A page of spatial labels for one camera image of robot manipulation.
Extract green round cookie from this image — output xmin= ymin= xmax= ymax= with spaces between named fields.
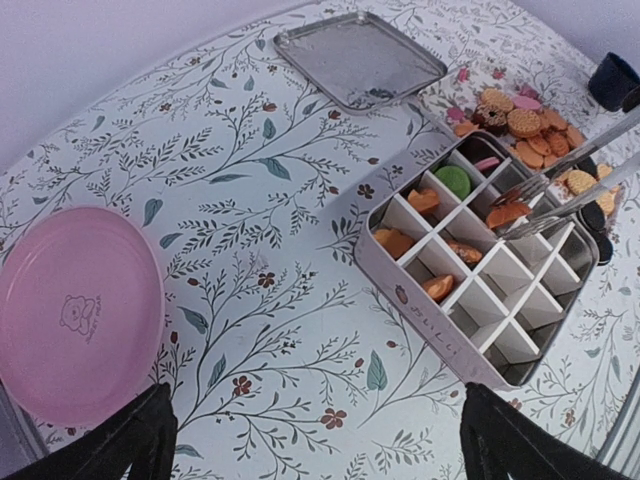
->
xmin=434 ymin=165 xmax=472 ymax=200

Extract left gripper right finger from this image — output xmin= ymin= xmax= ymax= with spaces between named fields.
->
xmin=460 ymin=382 xmax=625 ymax=480

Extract dark blue mug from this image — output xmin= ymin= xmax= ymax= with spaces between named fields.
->
xmin=587 ymin=52 xmax=639 ymax=112

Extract metal serving tongs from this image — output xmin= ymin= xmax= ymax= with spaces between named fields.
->
xmin=492 ymin=107 xmax=640 ymax=241

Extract pink round cookie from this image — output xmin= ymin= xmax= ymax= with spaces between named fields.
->
xmin=474 ymin=157 xmax=501 ymax=172

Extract silver metal tray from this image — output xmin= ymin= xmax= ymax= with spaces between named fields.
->
xmin=273 ymin=11 xmax=448 ymax=115

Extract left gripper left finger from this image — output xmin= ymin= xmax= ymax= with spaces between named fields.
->
xmin=8 ymin=383 xmax=177 ymax=479

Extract floral tablecloth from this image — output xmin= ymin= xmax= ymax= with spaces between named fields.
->
xmin=1 ymin=1 xmax=639 ymax=479

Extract orange swirl cookie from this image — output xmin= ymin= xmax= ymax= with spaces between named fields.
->
xmin=373 ymin=228 xmax=415 ymax=260

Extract black sandwich cookie left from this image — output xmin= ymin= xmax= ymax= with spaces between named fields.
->
xmin=579 ymin=201 xmax=606 ymax=232

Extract floral cookie tray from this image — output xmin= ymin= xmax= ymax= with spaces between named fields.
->
xmin=417 ymin=64 xmax=626 ymax=266

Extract chocolate sprinkle donut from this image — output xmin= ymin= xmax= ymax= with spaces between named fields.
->
xmin=472 ymin=104 xmax=507 ymax=135

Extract pink sandwich cookie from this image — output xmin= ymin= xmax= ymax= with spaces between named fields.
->
xmin=512 ymin=95 xmax=541 ymax=111

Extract black sandwich cookie right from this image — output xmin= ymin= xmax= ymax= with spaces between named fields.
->
xmin=594 ymin=235 xmax=614 ymax=266

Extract black sandwich cookie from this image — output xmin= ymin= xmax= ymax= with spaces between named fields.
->
xmin=579 ymin=201 xmax=606 ymax=232
xmin=594 ymin=235 xmax=614 ymax=266

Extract pink plate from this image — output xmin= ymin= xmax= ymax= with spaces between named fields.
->
xmin=1 ymin=207 xmax=165 ymax=426

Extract pink divided cookie tin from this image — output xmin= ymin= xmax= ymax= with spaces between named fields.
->
xmin=354 ymin=131 xmax=599 ymax=390

